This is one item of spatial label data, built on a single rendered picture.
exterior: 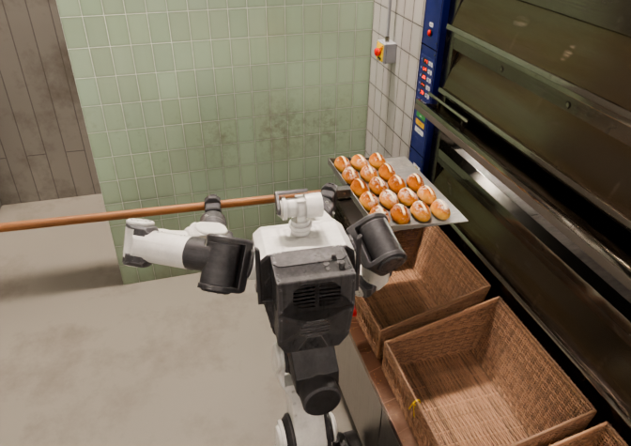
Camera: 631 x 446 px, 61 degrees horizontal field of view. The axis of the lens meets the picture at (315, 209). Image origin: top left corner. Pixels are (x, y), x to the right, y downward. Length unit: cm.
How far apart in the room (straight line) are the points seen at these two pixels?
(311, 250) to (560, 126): 91
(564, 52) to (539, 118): 24
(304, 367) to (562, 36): 124
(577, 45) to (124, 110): 221
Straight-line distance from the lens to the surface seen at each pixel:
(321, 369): 159
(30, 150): 465
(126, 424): 291
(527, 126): 197
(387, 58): 288
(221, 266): 141
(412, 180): 213
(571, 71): 178
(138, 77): 303
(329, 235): 146
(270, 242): 143
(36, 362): 336
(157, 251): 150
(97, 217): 194
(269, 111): 316
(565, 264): 191
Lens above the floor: 224
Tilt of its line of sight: 32 degrees down
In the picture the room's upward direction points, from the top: straight up
